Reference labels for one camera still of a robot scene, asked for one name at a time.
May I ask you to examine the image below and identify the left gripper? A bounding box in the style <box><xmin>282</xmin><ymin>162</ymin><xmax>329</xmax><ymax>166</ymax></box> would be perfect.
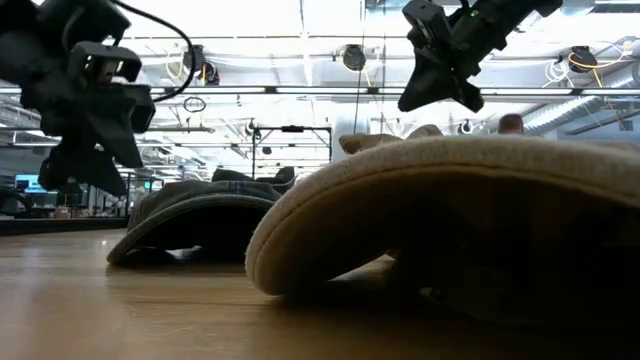
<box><xmin>37</xmin><ymin>82</ymin><xmax>157</xmax><ymax>197</ymax></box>

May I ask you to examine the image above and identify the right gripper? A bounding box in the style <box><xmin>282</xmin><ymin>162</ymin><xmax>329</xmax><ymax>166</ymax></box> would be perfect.
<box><xmin>397</xmin><ymin>47</ymin><xmax>485</xmax><ymax>113</ymax></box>

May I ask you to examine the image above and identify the smooth beige cap with eyelets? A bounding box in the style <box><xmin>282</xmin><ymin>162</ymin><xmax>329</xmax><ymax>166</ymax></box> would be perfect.
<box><xmin>338</xmin><ymin>123</ymin><xmax>445</xmax><ymax>155</ymax></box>

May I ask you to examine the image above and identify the dark grey cap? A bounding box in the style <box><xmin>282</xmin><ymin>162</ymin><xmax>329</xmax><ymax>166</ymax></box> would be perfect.
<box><xmin>105</xmin><ymin>178</ymin><xmax>284</xmax><ymax>267</ymax></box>

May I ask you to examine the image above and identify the beige ribbed-brim cap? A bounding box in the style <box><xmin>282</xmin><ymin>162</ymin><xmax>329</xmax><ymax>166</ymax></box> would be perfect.
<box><xmin>244</xmin><ymin>134</ymin><xmax>640</xmax><ymax>331</ymax></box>

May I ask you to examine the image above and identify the blue lit monitor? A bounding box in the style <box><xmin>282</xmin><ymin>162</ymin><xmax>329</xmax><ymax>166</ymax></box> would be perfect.
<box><xmin>13</xmin><ymin>173</ymin><xmax>50</xmax><ymax>195</ymax></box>

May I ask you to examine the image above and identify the person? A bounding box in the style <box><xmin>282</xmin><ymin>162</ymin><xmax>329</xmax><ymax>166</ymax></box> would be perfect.
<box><xmin>497</xmin><ymin>112</ymin><xmax>526</xmax><ymax>137</ymax></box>

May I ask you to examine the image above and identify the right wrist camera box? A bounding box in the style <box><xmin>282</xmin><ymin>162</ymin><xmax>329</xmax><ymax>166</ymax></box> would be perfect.
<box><xmin>401</xmin><ymin>0</ymin><xmax>451</xmax><ymax>54</ymax></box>

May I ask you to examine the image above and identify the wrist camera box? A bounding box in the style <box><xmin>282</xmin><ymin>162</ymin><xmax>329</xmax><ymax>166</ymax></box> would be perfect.
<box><xmin>66</xmin><ymin>40</ymin><xmax>144</xmax><ymax>85</ymax></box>
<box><xmin>401</xmin><ymin>0</ymin><xmax>451</xmax><ymax>54</ymax></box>

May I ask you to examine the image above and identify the long ceiling light rail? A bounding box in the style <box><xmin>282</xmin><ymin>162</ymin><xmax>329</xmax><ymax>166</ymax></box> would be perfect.
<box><xmin>0</xmin><ymin>84</ymin><xmax>640</xmax><ymax>99</ymax></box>

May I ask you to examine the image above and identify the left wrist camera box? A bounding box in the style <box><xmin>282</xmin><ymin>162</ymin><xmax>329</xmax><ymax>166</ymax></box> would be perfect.
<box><xmin>66</xmin><ymin>40</ymin><xmax>144</xmax><ymax>85</ymax></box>

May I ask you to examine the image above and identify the hanging black cable loop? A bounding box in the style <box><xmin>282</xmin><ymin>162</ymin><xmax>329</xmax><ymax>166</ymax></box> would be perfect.
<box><xmin>182</xmin><ymin>95</ymin><xmax>208</xmax><ymax>114</ymax></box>

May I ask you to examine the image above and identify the black metal frame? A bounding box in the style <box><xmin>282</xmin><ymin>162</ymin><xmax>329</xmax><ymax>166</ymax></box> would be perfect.
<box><xmin>250</xmin><ymin>124</ymin><xmax>334</xmax><ymax>182</ymax></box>

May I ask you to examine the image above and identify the silver ventilation duct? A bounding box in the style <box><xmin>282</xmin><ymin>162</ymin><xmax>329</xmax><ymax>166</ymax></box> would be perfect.
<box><xmin>522</xmin><ymin>94</ymin><xmax>609</xmax><ymax>135</ymax></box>

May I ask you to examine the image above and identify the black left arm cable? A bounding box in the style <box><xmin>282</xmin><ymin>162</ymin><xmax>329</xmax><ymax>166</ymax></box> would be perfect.
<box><xmin>112</xmin><ymin>0</ymin><xmax>197</xmax><ymax>104</ymax></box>

